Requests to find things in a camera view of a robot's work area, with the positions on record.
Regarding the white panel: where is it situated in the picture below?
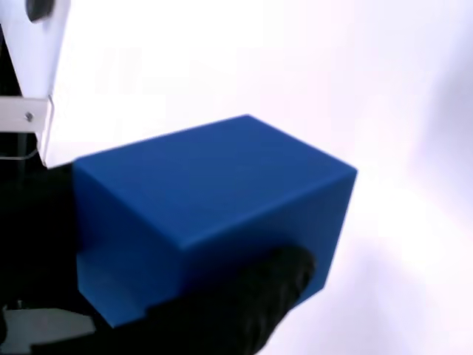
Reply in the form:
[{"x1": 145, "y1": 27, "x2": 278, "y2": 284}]
[{"x1": 0, "y1": 0, "x2": 72, "y2": 101}]

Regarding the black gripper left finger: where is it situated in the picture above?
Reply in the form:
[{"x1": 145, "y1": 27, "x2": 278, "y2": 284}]
[{"x1": 0, "y1": 161, "x2": 98, "y2": 316}]

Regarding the aluminium bracket with screw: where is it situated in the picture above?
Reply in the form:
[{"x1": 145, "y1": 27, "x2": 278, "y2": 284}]
[{"x1": 0, "y1": 95, "x2": 55, "y2": 169}]

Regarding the blue cube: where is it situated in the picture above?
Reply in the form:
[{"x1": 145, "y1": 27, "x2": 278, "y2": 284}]
[{"x1": 72, "y1": 113, "x2": 359, "y2": 330}]

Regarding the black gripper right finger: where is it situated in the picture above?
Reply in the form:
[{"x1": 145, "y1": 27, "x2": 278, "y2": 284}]
[{"x1": 32, "y1": 243, "x2": 316, "y2": 355}]

